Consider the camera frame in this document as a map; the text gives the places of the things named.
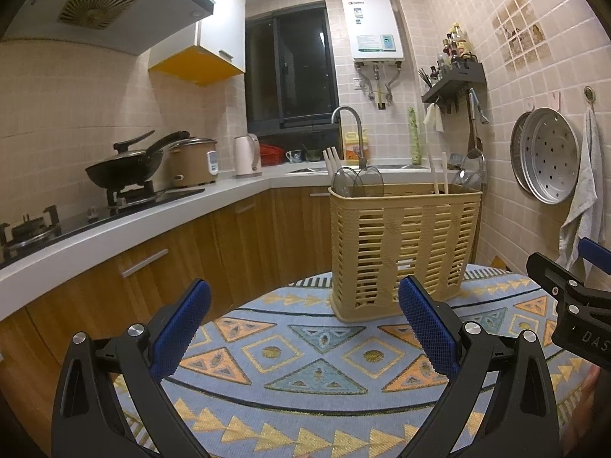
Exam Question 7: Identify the black gas stove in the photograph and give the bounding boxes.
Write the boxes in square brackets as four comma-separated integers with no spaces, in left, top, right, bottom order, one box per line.
[0,186,206,268]

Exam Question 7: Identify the white hanging cloth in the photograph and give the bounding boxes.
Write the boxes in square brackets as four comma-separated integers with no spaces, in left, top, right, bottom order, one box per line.
[423,102,445,132]

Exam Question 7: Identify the yellow detergent bottle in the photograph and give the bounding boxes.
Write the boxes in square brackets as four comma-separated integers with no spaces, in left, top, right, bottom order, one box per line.
[344,130,369,162]

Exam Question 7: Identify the water heater pipes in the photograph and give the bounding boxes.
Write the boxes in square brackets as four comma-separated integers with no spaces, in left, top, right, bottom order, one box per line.
[356,60,402,110]

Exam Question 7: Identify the wooden base cabinets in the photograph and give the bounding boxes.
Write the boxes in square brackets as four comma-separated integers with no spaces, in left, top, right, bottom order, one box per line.
[0,186,483,392]

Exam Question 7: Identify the hanging wooden ladle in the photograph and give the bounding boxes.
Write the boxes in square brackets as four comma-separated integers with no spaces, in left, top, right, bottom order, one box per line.
[467,114,484,153]

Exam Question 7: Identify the grey kitchen tongs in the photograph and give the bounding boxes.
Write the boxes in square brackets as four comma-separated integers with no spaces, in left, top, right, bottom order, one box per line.
[468,88,490,126]

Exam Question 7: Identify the green patterned roll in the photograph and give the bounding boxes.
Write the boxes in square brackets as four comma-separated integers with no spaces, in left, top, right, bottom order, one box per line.
[407,106,423,164]

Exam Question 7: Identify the hanging metal strainer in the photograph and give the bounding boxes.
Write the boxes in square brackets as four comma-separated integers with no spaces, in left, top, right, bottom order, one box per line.
[451,149,487,192]

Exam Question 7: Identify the blue patterned tablecloth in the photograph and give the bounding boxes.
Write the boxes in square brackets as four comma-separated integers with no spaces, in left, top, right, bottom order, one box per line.
[115,263,611,458]

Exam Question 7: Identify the grey range hood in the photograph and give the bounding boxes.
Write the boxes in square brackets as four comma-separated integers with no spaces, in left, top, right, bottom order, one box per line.
[0,0,215,55]

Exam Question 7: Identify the pink electric kettle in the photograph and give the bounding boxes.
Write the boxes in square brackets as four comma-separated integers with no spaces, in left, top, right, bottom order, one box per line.
[233,134,263,178]

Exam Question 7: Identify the round metal pan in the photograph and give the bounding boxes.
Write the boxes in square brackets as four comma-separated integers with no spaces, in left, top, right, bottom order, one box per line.
[510,112,533,196]

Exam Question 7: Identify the beige plastic utensil basket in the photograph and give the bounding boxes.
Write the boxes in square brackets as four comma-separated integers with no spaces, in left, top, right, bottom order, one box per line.
[328,184,483,323]

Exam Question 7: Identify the person's right hand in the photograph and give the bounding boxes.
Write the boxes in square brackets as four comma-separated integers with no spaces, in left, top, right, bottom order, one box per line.
[561,363,611,458]

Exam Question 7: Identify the white water heater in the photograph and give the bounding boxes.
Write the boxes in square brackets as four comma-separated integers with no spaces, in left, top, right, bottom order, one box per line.
[342,0,406,63]

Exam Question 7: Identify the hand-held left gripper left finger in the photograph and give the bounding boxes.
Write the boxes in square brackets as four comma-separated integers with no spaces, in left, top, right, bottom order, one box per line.
[52,277,212,458]

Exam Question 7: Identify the white wall cabinet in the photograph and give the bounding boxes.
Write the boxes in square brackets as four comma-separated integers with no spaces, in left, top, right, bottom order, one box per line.
[149,0,246,87]

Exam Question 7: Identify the dark window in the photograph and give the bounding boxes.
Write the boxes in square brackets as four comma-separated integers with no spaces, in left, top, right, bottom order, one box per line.
[245,1,339,137]

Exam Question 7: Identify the red plastic basket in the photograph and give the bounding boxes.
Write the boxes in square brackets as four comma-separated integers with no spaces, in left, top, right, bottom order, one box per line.
[259,144,286,165]

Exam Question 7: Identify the grey hanging towel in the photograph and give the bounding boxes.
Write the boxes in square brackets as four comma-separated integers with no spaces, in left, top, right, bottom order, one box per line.
[558,105,600,273]

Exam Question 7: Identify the dark mesh skimmer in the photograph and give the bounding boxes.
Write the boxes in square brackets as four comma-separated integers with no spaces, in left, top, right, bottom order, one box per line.
[356,164,385,197]

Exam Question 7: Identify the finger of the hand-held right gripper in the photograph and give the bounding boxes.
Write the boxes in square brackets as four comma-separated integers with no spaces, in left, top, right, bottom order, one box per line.
[527,252,611,316]
[577,237,611,273]

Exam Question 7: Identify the steel faucet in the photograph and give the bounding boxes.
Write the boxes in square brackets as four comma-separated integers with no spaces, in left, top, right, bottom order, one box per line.
[331,106,366,165]

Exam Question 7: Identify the glass lids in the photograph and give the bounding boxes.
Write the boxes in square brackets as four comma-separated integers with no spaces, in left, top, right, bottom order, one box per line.
[333,167,364,198]

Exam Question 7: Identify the group of seasoning bottles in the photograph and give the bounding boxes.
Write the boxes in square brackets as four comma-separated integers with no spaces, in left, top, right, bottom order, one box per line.
[432,23,478,79]

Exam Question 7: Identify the perforated metal steamer tray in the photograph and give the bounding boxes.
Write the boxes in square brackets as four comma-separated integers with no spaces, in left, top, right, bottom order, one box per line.
[518,107,580,205]

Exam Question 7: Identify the dark wall spice rack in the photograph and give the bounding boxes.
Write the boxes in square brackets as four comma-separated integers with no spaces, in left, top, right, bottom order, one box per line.
[421,62,487,114]

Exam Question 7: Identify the black wok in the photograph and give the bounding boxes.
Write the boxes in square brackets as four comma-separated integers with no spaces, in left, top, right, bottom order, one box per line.
[85,130,189,189]

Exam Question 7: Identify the beige rice cooker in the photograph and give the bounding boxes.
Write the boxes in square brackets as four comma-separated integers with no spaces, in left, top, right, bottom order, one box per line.
[165,137,220,188]

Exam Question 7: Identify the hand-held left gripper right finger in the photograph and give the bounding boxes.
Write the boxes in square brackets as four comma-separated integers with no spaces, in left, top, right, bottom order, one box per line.
[398,275,559,458]

